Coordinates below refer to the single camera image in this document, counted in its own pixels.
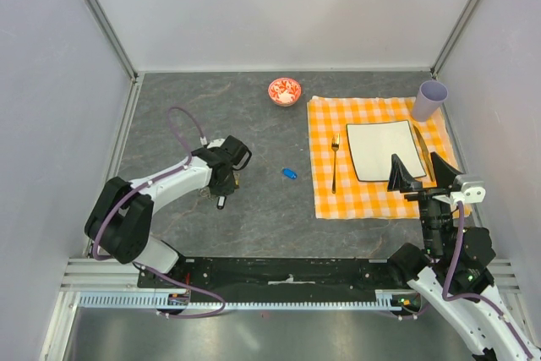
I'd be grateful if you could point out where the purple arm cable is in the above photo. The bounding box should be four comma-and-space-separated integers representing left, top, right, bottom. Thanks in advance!
392, 200, 533, 360
90, 106, 227, 320

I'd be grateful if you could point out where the white square plate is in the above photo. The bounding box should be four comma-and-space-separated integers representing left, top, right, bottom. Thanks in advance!
346, 120, 426, 182

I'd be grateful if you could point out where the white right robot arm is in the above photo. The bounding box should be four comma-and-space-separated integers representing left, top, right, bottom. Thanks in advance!
386, 152, 540, 360

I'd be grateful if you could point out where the blue key tag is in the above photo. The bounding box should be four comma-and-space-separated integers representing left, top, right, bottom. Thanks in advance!
282, 168, 298, 179

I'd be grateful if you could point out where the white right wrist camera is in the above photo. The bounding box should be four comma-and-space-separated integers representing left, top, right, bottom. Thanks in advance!
450, 174, 486, 205

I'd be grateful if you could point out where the orange checkered cloth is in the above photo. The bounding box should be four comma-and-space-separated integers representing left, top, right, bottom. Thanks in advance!
307, 96, 457, 219

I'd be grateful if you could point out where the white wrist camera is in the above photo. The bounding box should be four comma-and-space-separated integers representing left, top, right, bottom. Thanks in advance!
450, 174, 486, 205
199, 137, 225, 149

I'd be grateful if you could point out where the lilac plastic cup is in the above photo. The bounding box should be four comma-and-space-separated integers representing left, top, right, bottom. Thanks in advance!
411, 80, 449, 122

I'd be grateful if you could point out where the gold knife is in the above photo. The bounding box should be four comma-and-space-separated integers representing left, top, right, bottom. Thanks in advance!
413, 125, 435, 182

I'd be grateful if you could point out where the white cable duct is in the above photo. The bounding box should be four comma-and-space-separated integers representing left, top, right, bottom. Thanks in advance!
79, 290, 417, 311

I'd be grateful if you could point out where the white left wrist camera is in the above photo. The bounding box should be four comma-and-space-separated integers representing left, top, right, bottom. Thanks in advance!
199, 137, 225, 149

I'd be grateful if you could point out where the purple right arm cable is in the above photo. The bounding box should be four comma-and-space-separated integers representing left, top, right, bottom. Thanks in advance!
392, 200, 533, 360

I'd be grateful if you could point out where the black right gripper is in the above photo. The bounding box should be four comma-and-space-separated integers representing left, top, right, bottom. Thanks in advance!
385, 150, 463, 255

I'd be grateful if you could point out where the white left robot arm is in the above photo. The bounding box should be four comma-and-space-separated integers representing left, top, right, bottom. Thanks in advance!
85, 135, 252, 287

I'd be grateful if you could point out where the gold fork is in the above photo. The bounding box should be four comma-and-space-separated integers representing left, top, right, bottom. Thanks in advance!
331, 133, 341, 194

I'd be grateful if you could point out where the large keyring with keys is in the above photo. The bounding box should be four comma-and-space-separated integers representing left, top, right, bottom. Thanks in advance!
199, 172, 239, 210

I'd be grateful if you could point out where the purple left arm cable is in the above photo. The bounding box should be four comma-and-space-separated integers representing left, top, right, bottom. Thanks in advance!
90, 106, 227, 320

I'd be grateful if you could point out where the red patterned bowl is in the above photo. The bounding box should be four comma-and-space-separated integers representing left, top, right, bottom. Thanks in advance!
267, 77, 302, 107

